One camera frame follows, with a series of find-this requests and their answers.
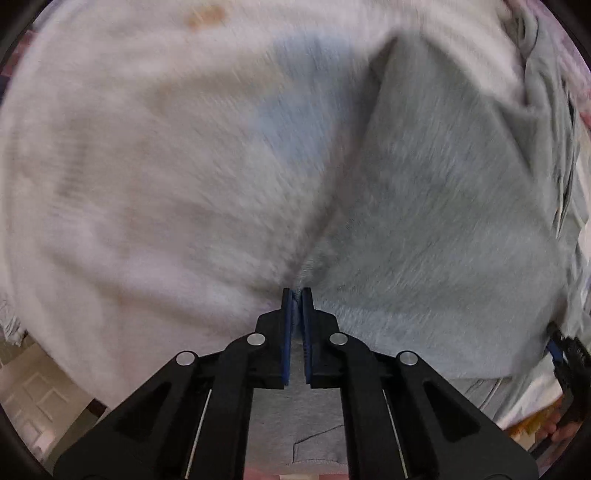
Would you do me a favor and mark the light grey garment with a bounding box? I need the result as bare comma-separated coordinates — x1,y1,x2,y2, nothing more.
247,9,591,468

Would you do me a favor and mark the white panelled door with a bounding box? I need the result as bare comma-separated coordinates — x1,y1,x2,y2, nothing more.
0,336,108,464

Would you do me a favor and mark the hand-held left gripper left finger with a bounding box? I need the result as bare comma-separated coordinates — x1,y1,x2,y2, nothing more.
53,288,293,480

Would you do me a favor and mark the white printed bed sheet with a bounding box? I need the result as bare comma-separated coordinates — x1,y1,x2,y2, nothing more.
0,0,591,444

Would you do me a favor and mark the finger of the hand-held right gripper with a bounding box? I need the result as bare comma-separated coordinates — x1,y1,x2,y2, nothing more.
546,322,591,430

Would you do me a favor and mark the person's right hand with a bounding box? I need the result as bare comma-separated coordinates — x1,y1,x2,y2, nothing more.
539,408,583,445

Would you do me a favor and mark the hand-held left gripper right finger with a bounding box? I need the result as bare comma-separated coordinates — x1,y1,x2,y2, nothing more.
301,287,539,480

